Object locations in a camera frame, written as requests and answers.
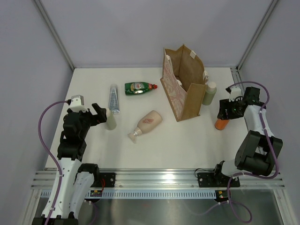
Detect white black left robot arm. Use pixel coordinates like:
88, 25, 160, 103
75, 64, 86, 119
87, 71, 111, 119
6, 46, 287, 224
32, 99, 111, 225

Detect orange bottle with blue cap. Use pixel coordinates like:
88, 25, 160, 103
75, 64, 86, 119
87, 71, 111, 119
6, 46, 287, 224
215, 119, 229, 130

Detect aluminium corner post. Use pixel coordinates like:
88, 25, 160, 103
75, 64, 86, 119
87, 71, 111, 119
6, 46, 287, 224
33, 0, 75, 71
236, 0, 280, 72

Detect beige pump lotion bottle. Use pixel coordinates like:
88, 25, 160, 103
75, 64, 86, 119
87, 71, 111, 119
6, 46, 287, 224
128, 110, 163, 143

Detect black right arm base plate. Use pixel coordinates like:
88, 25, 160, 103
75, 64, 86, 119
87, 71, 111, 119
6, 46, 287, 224
197, 172, 230, 188

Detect aluminium front rail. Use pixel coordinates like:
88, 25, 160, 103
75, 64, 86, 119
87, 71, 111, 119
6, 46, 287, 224
30, 170, 285, 189

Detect aluminium right side rail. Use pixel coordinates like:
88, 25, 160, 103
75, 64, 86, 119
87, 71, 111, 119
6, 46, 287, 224
230, 67, 245, 95

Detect aluminium right corner post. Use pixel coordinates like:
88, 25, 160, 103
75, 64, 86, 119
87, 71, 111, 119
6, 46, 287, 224
236, 0, 280, 72

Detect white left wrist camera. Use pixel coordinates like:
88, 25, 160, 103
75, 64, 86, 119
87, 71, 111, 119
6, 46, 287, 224
69, 95, 88, 113

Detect brown canvas bag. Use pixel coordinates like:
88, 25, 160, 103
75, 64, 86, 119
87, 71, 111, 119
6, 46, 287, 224
160, 45, 209, 122

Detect pale green bottle right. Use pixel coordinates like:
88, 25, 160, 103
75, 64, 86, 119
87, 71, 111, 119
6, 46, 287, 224
202, 82, 217, 105

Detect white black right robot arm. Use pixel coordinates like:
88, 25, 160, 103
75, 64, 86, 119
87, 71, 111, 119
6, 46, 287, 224
212, 86, 283, 187

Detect aluminium rail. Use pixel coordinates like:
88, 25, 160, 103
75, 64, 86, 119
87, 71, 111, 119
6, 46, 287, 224
30, 170, 285, 189
230, 67, 245, 95

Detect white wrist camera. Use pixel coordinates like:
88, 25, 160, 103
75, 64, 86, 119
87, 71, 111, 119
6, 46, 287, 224
226, 86, 243, 102
69, 95, 88, 113

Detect white slotted cable duct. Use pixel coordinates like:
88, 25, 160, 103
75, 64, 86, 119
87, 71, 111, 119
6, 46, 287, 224
41, 190, 218, 200

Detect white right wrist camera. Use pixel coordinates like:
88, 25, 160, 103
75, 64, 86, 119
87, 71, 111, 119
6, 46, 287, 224
226, 86, 243, 102

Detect pale green bottle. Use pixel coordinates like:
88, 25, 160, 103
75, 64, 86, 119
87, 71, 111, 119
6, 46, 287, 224
105, 109, 117, 130
202, 82, 217, 105

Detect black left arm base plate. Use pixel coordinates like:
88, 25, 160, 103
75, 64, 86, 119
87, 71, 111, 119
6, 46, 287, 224
91, 172, 116, 188

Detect aluminium left corner post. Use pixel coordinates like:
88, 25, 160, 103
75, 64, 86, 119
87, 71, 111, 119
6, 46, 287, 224
33, 0, 75, 71

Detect green dish soap bottle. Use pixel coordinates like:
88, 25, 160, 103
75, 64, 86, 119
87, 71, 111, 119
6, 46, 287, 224
124, 82, 158, 96

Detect pale green bottle left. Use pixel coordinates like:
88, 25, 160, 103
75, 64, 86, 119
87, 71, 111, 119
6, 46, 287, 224
105, 109, 117, 130

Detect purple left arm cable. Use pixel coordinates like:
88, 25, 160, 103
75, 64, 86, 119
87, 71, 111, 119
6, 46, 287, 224
38, 100, 71, 225

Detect silver toothpaste tube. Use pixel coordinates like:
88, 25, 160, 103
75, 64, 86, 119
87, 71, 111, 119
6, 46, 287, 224
108, 84, 120, 114

